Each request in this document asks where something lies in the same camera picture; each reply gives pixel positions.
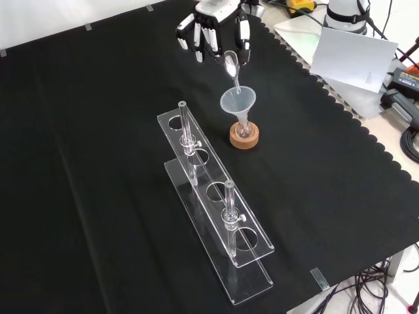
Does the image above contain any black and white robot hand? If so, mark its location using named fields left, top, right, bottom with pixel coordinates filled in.
left=175, top=0, right=265, bottom=65

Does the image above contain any translucent plastic funnel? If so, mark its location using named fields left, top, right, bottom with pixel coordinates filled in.
left=219, top=86, right=257, bottom=127

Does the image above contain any small round-bottom glass flask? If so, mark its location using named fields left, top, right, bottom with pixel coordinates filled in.
left=236, top=117, right=255, bottom=139

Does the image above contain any clear acrylic funnel stand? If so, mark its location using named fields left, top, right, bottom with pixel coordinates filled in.
left=156, top=100, right=275, bottom=305

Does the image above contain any yellow stop button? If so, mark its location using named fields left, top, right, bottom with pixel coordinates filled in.
left=286, top=0, right=318, bottom=18

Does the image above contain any pale board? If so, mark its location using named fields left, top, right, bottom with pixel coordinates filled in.
left=309, top=26, right=399, bottom=94

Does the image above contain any black cloth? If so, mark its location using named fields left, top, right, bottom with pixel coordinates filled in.
left=0, top=0, right=419, bottom=314

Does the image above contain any black power adapter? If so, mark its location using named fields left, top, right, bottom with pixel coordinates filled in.
left=388, top=67, right=419, bottom=94

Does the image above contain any pale base plate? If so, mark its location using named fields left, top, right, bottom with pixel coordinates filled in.
left=273, top=15, right=389, bottom=119

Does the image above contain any cork ring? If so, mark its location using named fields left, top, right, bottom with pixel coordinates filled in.
left=229, top=121, right=261, bottom=150

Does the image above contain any black clamp handle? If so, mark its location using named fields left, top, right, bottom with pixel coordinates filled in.
left=381, top=88, right=419, bottom=127

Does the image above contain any coiled black cable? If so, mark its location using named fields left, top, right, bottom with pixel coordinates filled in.
left=399, top=124, right=419, bottom=164

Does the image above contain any black cable bundle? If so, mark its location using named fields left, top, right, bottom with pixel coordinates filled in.
left=287, top=254, right=399, bottom=314

